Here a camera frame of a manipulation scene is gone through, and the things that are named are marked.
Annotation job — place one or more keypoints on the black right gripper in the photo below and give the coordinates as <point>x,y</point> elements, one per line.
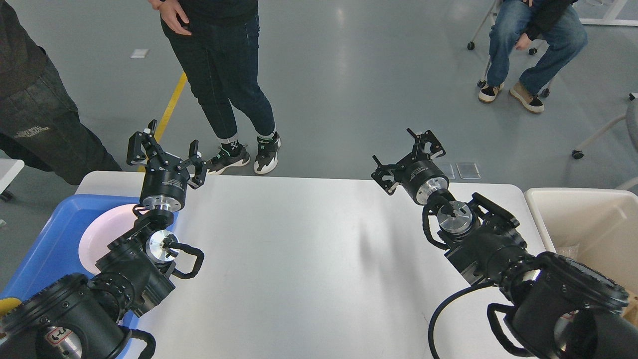
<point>419,176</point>

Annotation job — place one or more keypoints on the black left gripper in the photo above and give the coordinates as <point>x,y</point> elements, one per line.
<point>163,186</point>

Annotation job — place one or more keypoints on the pink plate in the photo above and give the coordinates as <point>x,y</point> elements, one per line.
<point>94,242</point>

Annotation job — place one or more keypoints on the foil bag with paper cup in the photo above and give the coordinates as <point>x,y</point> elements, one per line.
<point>570,251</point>

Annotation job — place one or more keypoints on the brown paper bag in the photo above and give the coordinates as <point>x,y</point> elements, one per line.
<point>630,313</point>

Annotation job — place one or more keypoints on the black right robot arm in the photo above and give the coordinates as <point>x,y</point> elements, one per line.
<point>558,308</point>

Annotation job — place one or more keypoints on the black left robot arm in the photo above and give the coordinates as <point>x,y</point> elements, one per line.
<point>79,318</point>

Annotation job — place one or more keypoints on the walking person dark clothes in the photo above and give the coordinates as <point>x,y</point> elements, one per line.
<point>39,122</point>

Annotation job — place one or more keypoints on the blue plastic tray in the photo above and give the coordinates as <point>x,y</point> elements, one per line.
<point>55,252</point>

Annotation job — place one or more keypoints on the white side table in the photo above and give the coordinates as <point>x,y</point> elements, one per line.
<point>9,168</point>

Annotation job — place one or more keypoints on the white plastic bin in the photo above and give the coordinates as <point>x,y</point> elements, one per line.
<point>603,222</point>

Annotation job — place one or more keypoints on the teal mug yellow inside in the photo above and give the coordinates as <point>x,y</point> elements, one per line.
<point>8,304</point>

